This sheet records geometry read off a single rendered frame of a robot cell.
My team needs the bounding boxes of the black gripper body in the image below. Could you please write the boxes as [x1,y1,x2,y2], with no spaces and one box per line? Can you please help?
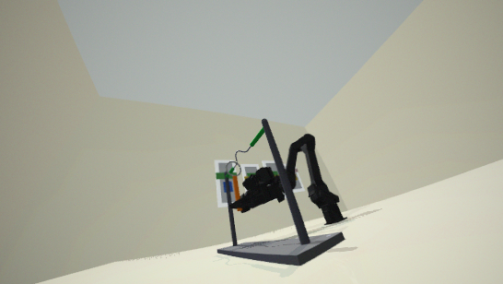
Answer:
[251,182,272,207]

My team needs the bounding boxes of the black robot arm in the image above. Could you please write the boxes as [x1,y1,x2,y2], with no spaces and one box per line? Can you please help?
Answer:
[242,134,347,225]

